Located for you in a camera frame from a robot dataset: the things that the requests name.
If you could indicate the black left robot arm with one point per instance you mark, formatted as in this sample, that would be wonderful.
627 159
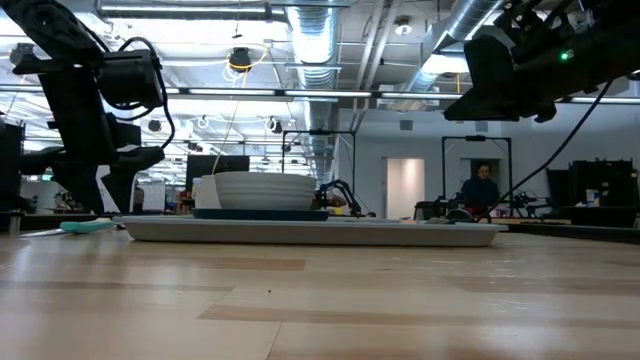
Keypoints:
45 25

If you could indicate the white ribbed bowl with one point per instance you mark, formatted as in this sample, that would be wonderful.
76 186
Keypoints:
265 190

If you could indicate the white ribbed cup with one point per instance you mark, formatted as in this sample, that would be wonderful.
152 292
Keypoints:
205 192

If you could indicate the smooth silver air duct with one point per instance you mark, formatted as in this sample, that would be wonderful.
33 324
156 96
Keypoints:
450 30

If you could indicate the black storage cabinet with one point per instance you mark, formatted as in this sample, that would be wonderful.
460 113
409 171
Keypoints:
10 170

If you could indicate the black gantry frame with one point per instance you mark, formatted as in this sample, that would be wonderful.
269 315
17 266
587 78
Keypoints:
475 138
320 132

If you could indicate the small silver metal post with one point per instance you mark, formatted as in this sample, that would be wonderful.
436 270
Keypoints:
15 222

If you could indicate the white door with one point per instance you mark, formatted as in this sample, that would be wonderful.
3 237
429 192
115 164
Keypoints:
405 190

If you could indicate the black computer monitor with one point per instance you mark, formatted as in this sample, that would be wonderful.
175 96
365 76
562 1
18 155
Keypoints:
220 164

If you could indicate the black equipment rack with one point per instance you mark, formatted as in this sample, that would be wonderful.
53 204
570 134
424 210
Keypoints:
612 180

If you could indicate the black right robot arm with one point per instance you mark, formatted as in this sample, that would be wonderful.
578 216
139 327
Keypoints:
610 60

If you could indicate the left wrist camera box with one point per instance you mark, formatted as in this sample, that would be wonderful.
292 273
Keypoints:
131 77

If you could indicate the long LED light bar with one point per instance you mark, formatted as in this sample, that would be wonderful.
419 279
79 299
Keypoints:
325 93

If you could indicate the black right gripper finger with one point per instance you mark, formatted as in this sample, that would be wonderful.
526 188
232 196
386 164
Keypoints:
490 110

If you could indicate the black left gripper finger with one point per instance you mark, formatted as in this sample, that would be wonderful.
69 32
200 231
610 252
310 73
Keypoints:
80 190
122 185

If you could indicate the green exit sign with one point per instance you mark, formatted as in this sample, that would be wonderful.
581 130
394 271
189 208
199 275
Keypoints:
47 177

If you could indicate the dark teal plate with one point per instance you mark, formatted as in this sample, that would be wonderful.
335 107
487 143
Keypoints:
260 215

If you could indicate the person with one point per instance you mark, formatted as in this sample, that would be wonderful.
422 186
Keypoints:
480 187

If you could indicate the black ceiling-mounted device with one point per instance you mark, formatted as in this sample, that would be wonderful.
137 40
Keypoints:
240 59

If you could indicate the grey plastic tray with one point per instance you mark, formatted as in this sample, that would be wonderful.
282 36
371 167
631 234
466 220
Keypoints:
310 234

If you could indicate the wide ribbed air duct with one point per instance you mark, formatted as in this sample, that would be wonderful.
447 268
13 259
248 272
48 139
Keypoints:
314 40

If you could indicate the navy cloth napkin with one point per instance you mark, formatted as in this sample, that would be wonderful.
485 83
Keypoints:
411 221

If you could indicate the black background robot arm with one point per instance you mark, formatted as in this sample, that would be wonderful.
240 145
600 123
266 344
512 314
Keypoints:
340 195
520 200
435 205

